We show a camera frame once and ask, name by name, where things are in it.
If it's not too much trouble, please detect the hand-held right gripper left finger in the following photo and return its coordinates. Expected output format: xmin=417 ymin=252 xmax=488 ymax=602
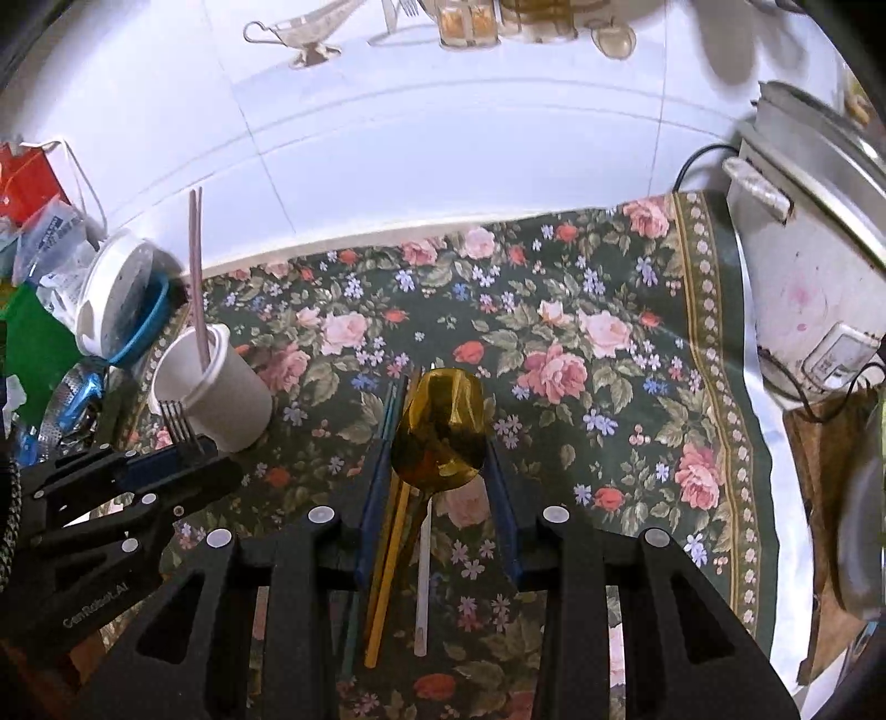
xmin=69 ymin=415 xmax=397 ymax=720

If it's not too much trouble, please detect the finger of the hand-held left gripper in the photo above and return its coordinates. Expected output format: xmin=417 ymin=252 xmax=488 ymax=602
xmin=28 ymin=459 xmax=245 ymax=591
xmin=20 ymin=435 xmax=217 ymax=508

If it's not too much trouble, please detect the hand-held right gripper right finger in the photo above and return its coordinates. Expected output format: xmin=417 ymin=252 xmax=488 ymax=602
xmin=483 ymin=436 xmax=799 ymax=720

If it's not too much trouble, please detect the yellow chopstick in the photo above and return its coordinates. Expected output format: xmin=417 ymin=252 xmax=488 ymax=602
xmin=363 ymin=370 xmax=422 ymax=671
xmin=372 ymin=477 xmax=400 ymax=614

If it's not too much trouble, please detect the white handled utensil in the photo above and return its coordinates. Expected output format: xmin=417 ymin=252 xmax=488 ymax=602
xmin=414 ymin=360 xmax=439 ymax=659

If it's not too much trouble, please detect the white paper cup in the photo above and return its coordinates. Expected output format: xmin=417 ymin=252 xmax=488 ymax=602
xmin=147 ymin=322 xmax=274 ymax=454

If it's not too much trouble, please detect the teal handled utensil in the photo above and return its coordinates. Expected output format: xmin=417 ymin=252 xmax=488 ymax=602
xmin=341 ymin=374 xmax=408 ymax=683

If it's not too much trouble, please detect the dark grey straw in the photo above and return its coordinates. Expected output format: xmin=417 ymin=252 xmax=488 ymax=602
xmin=389 ymin=367 xmax=487 ymax=555

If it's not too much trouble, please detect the shiny blue object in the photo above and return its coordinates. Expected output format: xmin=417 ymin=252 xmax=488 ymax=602
xmin=64 ymin=366 xmax=106 ymax=411

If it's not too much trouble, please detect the blue plastic bowl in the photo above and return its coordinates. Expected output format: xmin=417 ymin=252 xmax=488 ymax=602
xmin=104 ymin=275 xmax=176 ymax=369

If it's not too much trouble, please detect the floral tablecloth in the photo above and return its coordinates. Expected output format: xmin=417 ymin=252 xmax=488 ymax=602
xmin=117 ymin=190 xmax=780 ymax=720

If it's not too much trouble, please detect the white plastic tub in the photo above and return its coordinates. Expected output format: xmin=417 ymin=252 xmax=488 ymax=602
xmin=75 ymin=228 xmax=191 ymax=361

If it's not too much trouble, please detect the green plastic sheet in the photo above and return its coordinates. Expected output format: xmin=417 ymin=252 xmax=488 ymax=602
xmin=0 ymin=284 xmax=87 ymax=430

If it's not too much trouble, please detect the clear printed plastic bag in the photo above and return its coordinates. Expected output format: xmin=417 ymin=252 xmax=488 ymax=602
xmin=0 ymin=197 xmax=105 ymax=326

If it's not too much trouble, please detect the red paper bag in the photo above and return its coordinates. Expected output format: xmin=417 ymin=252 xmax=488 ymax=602
xmin=0 ymin=142 xmax=74 ymax=226

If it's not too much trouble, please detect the brown wooden board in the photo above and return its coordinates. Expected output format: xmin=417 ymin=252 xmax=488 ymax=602
xmin=782 ymin=388 xmax=886 ymax=686

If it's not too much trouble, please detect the grey metal lid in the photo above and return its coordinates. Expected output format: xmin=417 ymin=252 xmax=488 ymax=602
xmin=836 ymin=449 xmax=886 ymax=624

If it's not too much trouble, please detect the steel pot with lid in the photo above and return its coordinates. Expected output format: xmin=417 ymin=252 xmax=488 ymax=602
xmin=723 ymin=79 xmax=886 ymax=409

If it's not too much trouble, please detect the apple shaped ornament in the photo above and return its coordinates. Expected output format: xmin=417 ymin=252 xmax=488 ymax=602
xmin=594 ymin=17 xmax=638 ymax=60

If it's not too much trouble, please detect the amber glass jar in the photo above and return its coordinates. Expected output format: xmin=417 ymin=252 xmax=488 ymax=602
xmin=466 ymin=0 xmax=502 ymax=49
xmin=436 ymin=0 xmax=467 ymax=49

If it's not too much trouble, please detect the white cord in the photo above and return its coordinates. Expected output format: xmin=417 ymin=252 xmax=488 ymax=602
xmin=19 ymin=137 xmax=110 ymax=238

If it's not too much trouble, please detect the black power cable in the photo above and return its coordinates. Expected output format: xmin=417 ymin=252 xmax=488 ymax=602
xmin=671 ymin=142 xmax=741 ymax=196

